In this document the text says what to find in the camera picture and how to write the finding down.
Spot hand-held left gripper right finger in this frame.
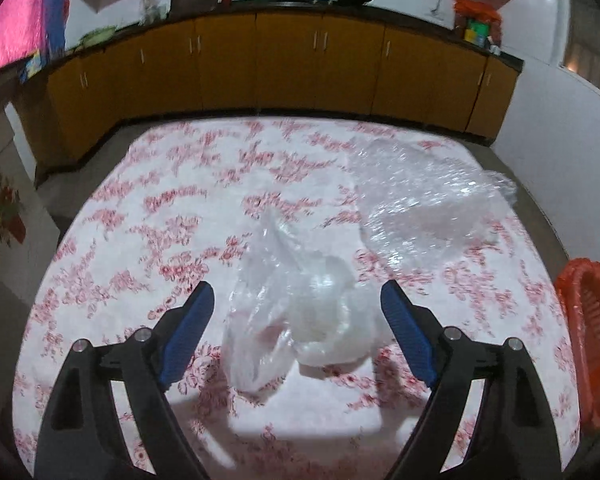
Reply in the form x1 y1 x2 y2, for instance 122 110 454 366
380 280 578 480

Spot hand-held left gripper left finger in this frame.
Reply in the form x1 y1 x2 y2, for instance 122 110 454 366
34 281 216 480

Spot white plastic bag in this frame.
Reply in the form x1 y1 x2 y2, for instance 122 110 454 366
221 207 396 396

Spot red plastic basket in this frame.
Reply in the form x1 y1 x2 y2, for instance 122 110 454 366
554 258 600 433

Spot red floral tablecloth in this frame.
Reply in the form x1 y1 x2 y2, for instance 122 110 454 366
12 117 581 480

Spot clear bubble wrap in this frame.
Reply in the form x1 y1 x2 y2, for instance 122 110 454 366
347 135 518 273

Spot white fridge with flower sticker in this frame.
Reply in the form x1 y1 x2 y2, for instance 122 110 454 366
0 105 61 306

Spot yellow lower kitchen cabinets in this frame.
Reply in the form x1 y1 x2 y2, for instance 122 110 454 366
17 10 521 171

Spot colourful packet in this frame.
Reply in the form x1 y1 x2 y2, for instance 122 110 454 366
19 49 48 82

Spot green cooking pot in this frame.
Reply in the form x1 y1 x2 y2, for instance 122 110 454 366
77 26 118 48

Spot red bag with groceries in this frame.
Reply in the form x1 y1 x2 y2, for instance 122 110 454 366
452 0 503 48

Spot glass jar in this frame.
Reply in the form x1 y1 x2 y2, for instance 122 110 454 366
140 0 168 26

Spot black kitchen countertop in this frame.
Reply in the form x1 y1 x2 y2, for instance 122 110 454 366
0 0 525 92

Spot pink curtain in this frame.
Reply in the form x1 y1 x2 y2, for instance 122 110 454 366
0 0 71 78

